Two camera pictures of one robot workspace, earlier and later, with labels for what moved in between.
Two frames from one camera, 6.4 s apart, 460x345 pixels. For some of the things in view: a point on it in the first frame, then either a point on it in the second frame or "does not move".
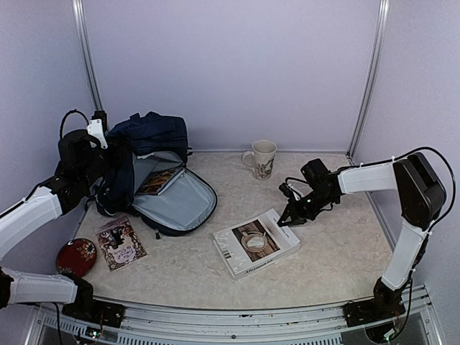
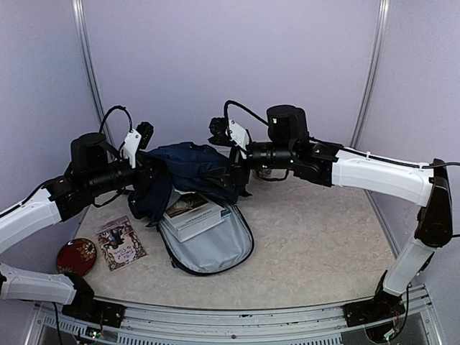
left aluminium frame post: x=79 y=12 does not move
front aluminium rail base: x=149 y=325 does not move
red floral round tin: x=76 y=256 does not move
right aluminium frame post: x=384 y=17 does not move
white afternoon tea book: x=254 y=243 -> x=192 y=213
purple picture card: x=118 y=244 does not move
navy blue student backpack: x=147 y=174 -> x=200 y=168
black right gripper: x=292 y=209 -> x=238 y=165
